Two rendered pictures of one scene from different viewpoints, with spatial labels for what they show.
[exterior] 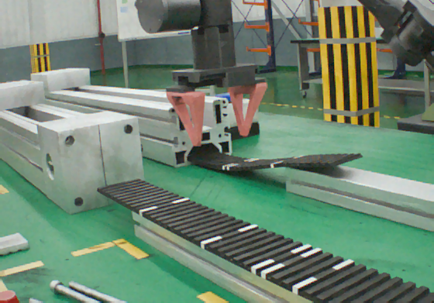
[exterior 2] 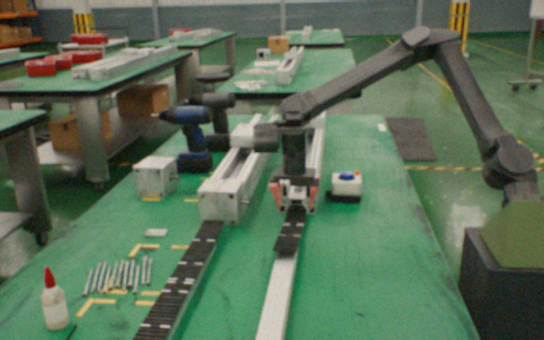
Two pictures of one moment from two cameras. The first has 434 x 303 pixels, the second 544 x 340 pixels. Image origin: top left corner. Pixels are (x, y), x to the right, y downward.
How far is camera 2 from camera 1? 0.81 m
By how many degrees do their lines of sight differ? 42
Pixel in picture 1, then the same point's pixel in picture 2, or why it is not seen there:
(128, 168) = (229, 212)
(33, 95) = not seen: hidden behind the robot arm
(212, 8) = (287, 144)
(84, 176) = (208, 212)
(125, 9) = not seen: outside the picture
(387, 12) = (482, 142)
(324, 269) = (178, 290)
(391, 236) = (254, 295)
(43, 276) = (151, 251)
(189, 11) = (269, 145)
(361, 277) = (176, 297)
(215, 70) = (283, 176)
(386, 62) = not seen: outside the picture
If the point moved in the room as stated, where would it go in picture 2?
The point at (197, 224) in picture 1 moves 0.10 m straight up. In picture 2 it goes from (193, 254) to (189, 211)
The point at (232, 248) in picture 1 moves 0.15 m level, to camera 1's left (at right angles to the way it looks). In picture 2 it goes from (179, 268) to (137, 246)
